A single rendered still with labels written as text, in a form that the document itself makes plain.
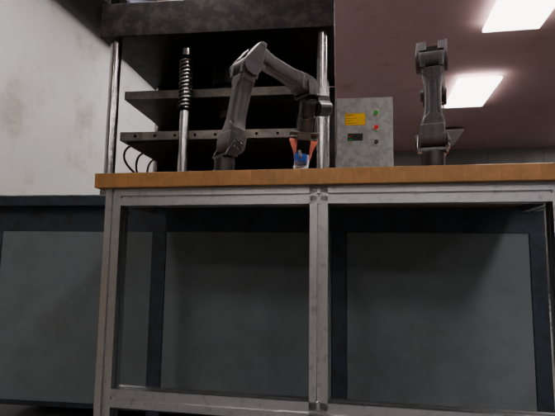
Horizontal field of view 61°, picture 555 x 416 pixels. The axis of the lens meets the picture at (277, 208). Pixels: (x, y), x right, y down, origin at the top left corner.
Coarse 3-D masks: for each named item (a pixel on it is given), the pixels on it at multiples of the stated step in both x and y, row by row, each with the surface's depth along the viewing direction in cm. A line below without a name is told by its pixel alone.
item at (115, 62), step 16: (320, 32) 250; (112, 48) 264; (320, 48) 249; (112, 64) 263; (320, 64) 247; (112, 80) 262; (320, 80) 246; (112, 96) 260; (112, 112) 260; (112, 128) 259; (160, 128) 328; (320, 128) 243; (112, 144) 258; (320, 144) 242; (112, 160) 257; (320, 160) 241
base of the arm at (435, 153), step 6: (432, 150) 128; (438, 150) 128; (426, 156) 128; (432, 156) 127; (438, 156) 127; (444, 156) 128; (426, 162) 128; (432, 162) 127; (438, 162) 127; (444, 162) 128
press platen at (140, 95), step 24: (144, 96) 269; (168, 96) 267; (192, 96) 265; (216, 96) 263; (264, 96) 261; (288, 96) 261; (168, 120) 307; (192, 120) 307; (216, 120) 306; (264, 120) 305; (288, 120) 304
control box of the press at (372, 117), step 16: (352, 112) 256; (368, 112) 254; (384, 112) 253; (352, 128) 254; (368, 128) 253; (384, 128) 252; (352, 144) 253; (368, 144) 252; (384, 144) 251; (352, 160) 252; (368, 160) 251; (384, 160) 250
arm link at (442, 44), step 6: (438, 42) 143; (444, 42) 142; (420, 48) 143; (426, 48) 148; (432, 48) 147; (438, 48) 140; (444, 48) 139; (444, 54) 137; (444, 60) 137; (444, 66) 138; (444, 84) 159; (444, 90) 160; (444, 96) 161
